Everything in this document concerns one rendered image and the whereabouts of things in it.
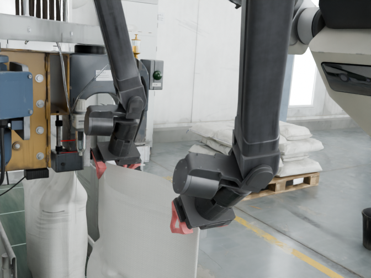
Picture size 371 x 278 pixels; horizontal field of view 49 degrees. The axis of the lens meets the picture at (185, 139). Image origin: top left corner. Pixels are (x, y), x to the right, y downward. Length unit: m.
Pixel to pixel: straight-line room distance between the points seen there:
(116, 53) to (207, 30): 5.38
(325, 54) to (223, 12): 5.52
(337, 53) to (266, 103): 0.40
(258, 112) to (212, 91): 5.84
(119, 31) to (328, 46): 0.46
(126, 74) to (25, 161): 0.40
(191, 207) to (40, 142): 0.57
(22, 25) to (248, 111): 0.58
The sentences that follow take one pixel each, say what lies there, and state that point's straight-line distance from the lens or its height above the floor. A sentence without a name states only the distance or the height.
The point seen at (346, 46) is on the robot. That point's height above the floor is 1.40.
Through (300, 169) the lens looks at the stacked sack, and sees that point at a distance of 4.42.
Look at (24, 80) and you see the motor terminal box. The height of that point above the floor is 1.29.
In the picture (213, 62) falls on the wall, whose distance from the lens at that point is 6.36.
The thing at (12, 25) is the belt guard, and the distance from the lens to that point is 0.95.
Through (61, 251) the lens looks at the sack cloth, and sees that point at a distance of 1.61.
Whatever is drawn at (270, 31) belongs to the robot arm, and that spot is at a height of 1.40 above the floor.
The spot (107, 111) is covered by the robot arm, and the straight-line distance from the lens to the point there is 0.98.
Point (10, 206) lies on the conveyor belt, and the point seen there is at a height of 0.38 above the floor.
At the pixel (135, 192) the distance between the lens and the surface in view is 1.12.
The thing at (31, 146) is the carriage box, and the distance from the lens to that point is 1.18.
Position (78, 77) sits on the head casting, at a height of 1.28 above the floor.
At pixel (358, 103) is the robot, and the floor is 1.27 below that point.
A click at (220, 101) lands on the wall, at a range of 6.51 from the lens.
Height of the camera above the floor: 1.37
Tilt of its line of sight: 12 degrees down
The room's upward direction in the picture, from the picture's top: 4 degrees clockwise
